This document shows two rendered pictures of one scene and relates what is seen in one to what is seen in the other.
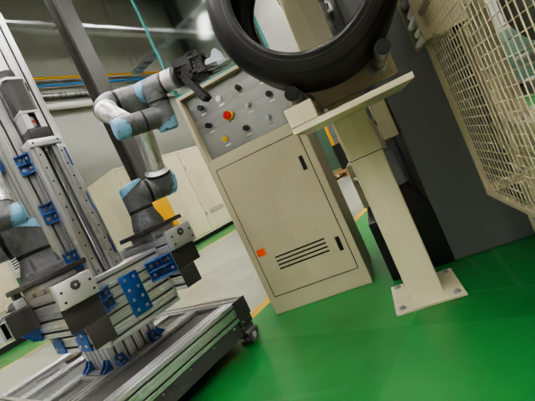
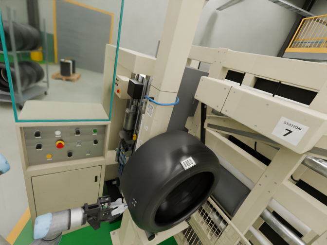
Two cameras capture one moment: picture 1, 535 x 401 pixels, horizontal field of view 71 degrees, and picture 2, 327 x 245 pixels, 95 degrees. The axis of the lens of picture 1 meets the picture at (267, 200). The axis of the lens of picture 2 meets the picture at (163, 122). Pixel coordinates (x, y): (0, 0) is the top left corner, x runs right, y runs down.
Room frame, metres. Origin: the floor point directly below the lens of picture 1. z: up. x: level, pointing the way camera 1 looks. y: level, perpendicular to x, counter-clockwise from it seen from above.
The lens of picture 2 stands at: (0.91, 0.29, 1.84)
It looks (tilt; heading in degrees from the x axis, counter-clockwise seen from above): 23 degrees down; 306
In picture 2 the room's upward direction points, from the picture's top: 15 degrees clockwise
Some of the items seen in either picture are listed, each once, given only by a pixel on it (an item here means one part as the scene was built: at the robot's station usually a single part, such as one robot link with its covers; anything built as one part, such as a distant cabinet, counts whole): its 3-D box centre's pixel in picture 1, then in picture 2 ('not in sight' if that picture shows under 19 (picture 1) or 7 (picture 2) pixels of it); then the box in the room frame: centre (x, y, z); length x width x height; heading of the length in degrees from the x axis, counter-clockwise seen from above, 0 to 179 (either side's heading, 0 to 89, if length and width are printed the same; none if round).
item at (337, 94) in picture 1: (341, 85); not in sight; (1.43, -0.43, 0.90); 0.40 x 0.03 x 0.10; 73
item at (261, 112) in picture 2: not in sight; (250, 106); (1.06, -0.63, 1.71); 0.61 x 0.25 x 0.15; 163
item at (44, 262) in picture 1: (39, 262); not in sight; (1.42, 0.87, 0.77); 0.15 x 0.15 x 0.10
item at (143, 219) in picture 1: (145, 217); not in sight; (1.80, 0.56, 0.77); 0.15 x 0.15 x 0.10
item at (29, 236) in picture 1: (22, 235); not in sight; (1.42, 0.88, 0.88); 0.13 x 0.12 x 0.14; 115
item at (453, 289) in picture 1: (424, 289); (126, 239); (1.51, -0.44, 0.01); 0.27 x 0.27 x 0.02; 73
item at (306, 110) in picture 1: (308, 116); (138, 216); (1.30, -0.25, 0.84); 0.36 x 0.09 x 0.06; 163
